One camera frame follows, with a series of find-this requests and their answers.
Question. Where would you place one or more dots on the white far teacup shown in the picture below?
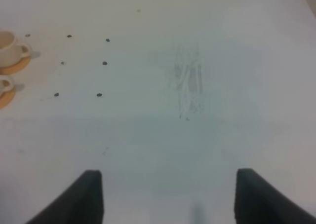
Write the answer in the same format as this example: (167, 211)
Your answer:
(12, 50)

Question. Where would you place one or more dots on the orange near coaster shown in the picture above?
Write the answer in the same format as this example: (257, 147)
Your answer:
(6, 98)

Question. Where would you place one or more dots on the white near teacup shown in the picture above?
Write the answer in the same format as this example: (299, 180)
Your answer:
(6, 84)

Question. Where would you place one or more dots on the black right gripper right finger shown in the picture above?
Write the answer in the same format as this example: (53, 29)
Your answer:
(258, 202)

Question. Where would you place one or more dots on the orange far coaster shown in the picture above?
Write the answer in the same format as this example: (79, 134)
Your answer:
(16, 67)

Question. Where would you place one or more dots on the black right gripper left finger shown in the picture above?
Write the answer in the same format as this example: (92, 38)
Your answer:
(80, 203)

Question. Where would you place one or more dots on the white teacup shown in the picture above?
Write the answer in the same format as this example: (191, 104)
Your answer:
(6, 84)
(12, 50)

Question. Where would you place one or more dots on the orange coaster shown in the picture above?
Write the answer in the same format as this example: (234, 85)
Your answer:
(16, 67)
(6, 98)

